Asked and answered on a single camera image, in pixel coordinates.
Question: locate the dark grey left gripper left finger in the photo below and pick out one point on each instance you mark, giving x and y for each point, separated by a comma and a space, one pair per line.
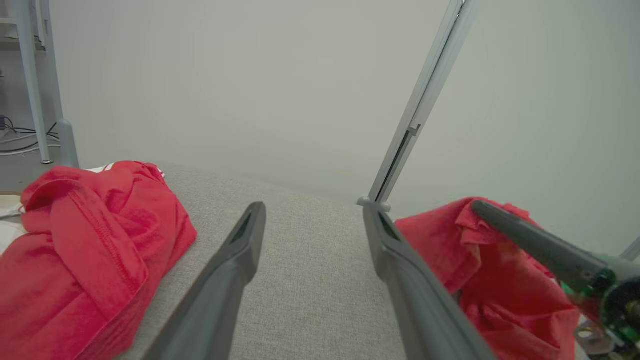
220, 290

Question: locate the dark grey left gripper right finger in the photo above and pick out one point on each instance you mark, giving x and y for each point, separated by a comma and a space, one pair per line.
420, 310

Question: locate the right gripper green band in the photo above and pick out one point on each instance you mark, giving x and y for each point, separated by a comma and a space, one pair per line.
622, 300

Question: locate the plain red garment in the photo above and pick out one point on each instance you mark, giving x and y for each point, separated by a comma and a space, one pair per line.
505, 300

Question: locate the red jersey with white sleeves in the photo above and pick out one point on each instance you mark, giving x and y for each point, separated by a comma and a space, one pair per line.
85, 260

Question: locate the grey metal pole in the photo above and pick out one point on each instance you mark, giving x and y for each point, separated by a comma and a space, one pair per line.
425, 100

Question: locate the white metal rack leg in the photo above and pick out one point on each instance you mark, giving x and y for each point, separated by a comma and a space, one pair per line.
67, 145
30, 75

